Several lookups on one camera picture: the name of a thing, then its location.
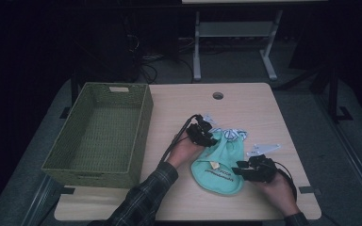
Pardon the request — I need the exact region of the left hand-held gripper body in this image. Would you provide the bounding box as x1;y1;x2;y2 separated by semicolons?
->
185;113;219;146

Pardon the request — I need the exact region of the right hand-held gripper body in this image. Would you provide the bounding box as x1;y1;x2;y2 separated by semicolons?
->
246;143;283;185

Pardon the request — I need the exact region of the mint green baby garment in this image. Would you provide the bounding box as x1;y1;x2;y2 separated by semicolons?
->
190;126;249;197

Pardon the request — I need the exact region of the green woven basket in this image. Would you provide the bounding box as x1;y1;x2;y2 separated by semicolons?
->
41;82;155;190

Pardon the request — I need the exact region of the person's left hand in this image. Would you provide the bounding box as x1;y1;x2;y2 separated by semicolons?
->
165;130;207;170

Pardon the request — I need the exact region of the person's right hand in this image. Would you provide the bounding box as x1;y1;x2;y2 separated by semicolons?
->
254;170;302;218

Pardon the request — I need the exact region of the grey tape strip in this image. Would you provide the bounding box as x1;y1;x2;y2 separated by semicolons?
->
298;186;322;196

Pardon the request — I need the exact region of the black metal stand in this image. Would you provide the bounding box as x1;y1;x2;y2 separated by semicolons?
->
276;56;354;124

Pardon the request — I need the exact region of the white metal stand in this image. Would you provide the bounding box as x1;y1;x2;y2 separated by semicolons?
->
191;8;284;83

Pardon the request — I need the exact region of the right hand-held gripper black cable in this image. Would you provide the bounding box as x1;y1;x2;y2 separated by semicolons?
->
272;160;298;202

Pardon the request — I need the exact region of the tangle of floor cables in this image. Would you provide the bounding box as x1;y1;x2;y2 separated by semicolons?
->
133;34;196;85

